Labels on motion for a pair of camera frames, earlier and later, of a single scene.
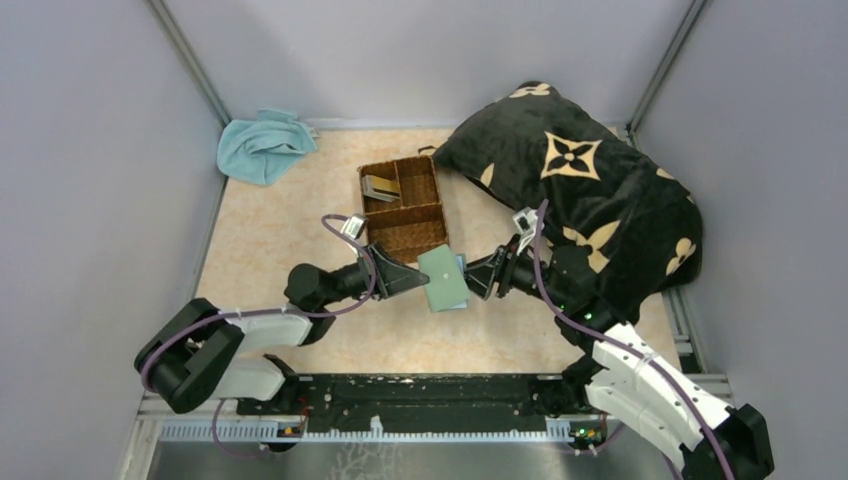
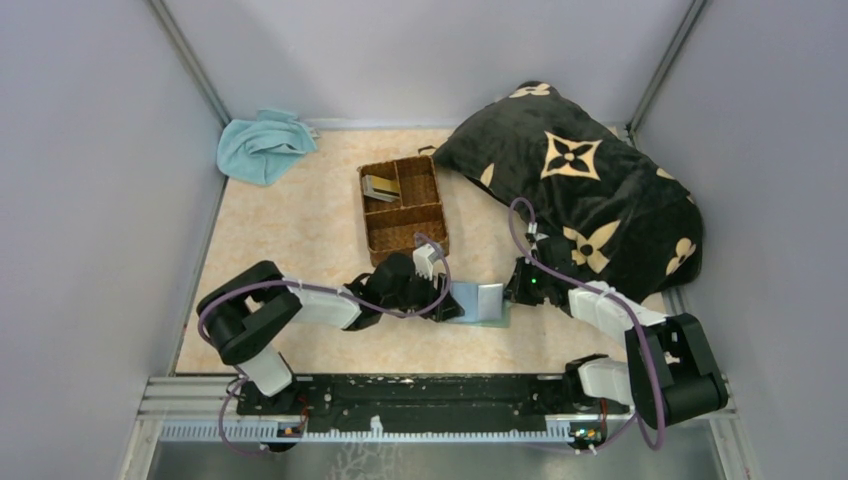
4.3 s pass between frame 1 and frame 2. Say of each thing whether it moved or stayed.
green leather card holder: moved
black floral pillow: stayed
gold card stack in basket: stayed
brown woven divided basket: stayed
